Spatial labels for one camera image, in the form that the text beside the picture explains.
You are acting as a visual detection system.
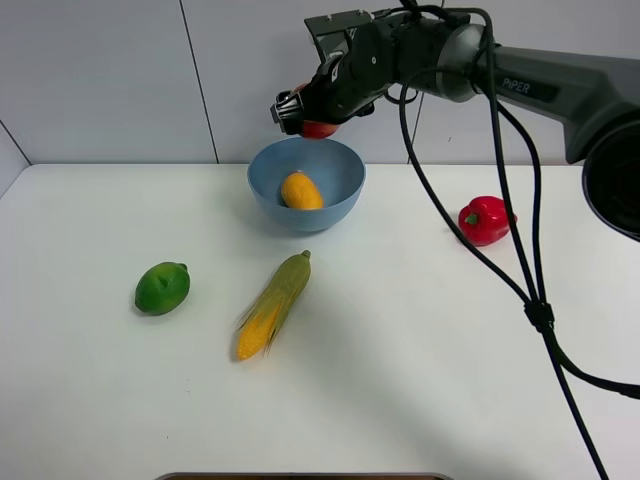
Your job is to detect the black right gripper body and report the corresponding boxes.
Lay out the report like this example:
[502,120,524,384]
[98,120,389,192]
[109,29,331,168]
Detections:
[310,22,405,125]

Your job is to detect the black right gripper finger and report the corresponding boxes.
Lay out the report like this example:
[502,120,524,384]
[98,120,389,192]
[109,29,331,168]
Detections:
[270,90,304,135]
[353,102,375,117]

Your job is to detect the red apple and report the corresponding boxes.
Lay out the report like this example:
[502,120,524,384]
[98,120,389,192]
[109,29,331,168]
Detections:
[292,83,341,141]

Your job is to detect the yellow mango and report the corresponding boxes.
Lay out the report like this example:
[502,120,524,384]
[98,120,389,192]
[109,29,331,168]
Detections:
[280,171,324,210]

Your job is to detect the green lime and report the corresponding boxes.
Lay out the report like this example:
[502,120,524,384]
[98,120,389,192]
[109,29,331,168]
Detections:
[134,262,191,316]

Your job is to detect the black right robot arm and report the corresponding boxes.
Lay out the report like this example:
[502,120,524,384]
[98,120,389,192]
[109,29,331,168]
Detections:
[271,1,639,238]

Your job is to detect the blue plastic bowl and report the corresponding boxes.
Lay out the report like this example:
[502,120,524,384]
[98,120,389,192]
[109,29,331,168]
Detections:
[247,138,366,233]

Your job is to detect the red bell pepper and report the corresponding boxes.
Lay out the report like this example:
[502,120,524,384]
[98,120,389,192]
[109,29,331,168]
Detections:
[458,196,510,247]

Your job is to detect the corn cob with husk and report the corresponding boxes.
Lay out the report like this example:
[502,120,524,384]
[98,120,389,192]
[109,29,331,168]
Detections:
[233,250,311,361]

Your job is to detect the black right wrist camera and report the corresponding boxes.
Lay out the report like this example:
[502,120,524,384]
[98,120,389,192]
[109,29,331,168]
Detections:
[304,9,374,63]

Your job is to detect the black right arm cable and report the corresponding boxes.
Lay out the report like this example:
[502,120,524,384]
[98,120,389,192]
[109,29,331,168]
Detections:
[384,0,640,480]

